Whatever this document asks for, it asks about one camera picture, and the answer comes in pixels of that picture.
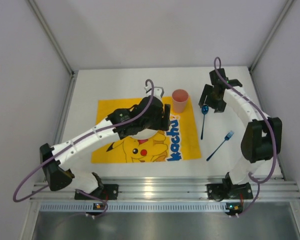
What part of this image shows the blue metallic spoon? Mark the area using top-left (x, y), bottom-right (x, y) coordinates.
top-left (200, 104), bottom-right (209, 140)

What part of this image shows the orange plastic cup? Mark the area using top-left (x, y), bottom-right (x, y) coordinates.
top-left (171, 89), bottom-right (189, 113)

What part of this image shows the cream round plate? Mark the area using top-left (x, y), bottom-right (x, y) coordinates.
top-left (130, 129), bottom-right (158, 140)

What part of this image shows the blue metallic fork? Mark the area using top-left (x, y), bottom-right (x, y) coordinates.
top-left (206, 130), bottom-right (234, 162)

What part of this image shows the yellow Pikachu cloth placemat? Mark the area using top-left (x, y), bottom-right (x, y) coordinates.
top-left (91, 98), bottom-right (201, 164)

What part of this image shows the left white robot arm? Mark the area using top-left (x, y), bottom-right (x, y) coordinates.
top-left (39, 96), bottom-right (171, 196)

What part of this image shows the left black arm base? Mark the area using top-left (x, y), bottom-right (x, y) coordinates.
top-left (74, 184), bottom-right (119, 200)

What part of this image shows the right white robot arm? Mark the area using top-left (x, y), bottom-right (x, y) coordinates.
top-left (198, 68), bottom-right (283, 198)

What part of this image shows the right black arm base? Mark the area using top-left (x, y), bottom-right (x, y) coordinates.
top-left (206, 173), bottom-right (254, 202)

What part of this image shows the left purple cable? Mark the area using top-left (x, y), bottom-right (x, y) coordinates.
top-left (12, 79), bottom-right (156, 217)

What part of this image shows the purple cable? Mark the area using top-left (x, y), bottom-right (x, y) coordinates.
top-left (12, 79), bottom-right (156, 217)
top-left (213, 56), bottom-right (277, 218)

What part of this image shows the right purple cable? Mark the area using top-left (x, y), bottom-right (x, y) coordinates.
top-left (213, 56), bottom-right (277, 218)

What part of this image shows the aluminium mounting rail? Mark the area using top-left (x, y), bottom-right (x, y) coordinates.
top-left (29, 176), bottom-right (300, 201)

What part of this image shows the white slotted cable duct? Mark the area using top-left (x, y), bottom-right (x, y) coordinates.
top-left (39, 201), bottom-right (229, 213)

